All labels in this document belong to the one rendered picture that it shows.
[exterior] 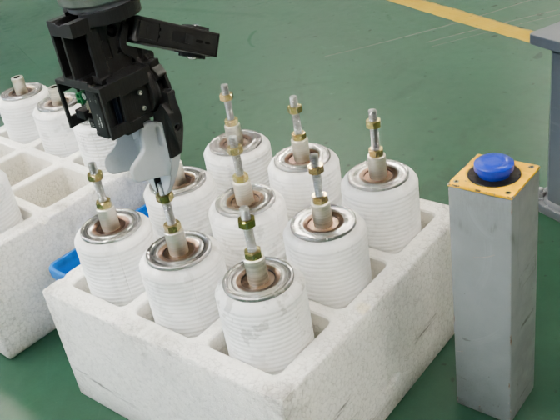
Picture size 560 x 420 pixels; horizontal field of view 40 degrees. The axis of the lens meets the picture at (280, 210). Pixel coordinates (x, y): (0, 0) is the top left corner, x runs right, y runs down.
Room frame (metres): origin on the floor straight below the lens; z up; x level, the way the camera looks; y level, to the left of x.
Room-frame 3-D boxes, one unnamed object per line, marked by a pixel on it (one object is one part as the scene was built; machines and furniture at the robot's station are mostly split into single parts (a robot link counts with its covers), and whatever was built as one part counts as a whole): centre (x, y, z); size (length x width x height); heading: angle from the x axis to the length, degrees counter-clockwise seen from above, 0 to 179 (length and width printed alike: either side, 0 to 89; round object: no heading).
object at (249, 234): (0.66, 0.03, 0.30); 0.01 x 0.01 x 0.08
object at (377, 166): (0.83, -0.13, 0.26); 0.02 x 0.02 x 0.03
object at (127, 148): (0.74, 0.15, 0.38); 0.06 x 0.03 x 0.09; 134
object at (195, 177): (0.91, 0.13, 0.25); 0.08 x 0.08 x 0.01
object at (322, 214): (0.75, -0.05, 0.26); 0.02 x 0.02 x 0.03
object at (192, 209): (0.91, 0.13, 0.16); 0.10 x 0.10 x 0.18
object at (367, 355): (0.83, 0.04, 0.09); 0.39 x 0.39 x 0.18; 47
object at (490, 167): (0.68, -0.22, 0.32); 0.04 x 0.04 x 0.02
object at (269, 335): (0.66, 0.03, 0.16); 0.10 x 0.10 x 0.18
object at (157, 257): (0.74, 0.12, 0.25); 0.08 x 0.08 x 0.01
